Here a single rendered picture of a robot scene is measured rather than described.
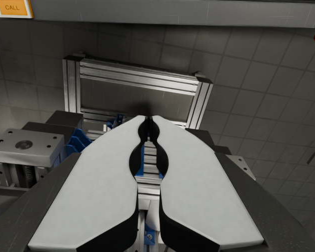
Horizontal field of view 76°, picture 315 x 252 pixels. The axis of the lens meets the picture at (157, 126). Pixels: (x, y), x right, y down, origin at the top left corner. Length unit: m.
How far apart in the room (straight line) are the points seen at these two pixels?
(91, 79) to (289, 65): 1.30
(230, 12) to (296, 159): 1.90
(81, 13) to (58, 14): 0.04
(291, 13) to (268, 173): 1.84
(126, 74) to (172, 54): 0.36
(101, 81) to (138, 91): 0.22
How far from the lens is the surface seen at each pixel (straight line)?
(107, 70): 1.20
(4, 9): 0.45
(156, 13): 0.40
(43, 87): 1.61
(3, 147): 0.56
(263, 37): 1.54
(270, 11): 0.45
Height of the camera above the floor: 1.35
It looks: 59 degrees down
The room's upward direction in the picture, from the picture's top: 176 degrees clockwise
